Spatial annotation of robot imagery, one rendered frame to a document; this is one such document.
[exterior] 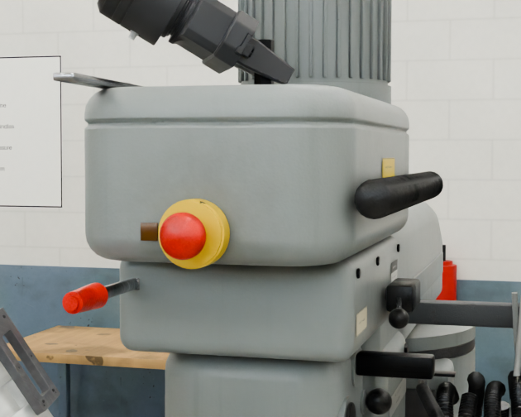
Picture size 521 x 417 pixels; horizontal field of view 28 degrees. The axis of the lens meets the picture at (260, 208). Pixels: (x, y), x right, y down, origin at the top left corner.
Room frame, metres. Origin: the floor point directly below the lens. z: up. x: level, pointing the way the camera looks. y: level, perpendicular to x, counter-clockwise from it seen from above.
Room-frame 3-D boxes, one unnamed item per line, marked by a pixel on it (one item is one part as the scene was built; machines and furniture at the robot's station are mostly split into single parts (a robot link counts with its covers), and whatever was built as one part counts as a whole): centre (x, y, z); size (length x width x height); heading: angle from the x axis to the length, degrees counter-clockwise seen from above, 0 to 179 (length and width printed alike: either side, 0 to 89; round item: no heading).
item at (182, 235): (0.87, 0.06, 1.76); 0.04 x 0.03 x 0.04; 75
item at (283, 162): (1.13, -0.01, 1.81); 0.47 x 0.26 x 0.16; 165
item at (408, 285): (1.14, -0.15, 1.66); 0.12 x 0.04 x 0.04; 165
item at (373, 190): (1.11, -0.15, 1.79); 0.45 x 0.04 x 0.04; 165
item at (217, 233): (0.90, 0.06, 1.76); 0.06 x 0.02 x 0.06; 75
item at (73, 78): (0.99, 0.14, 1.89); 0.24 x 0.04 x 0.01; 168
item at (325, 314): (1.16, -0.02, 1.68); 0.34 x 0.24 x 0.10; 165
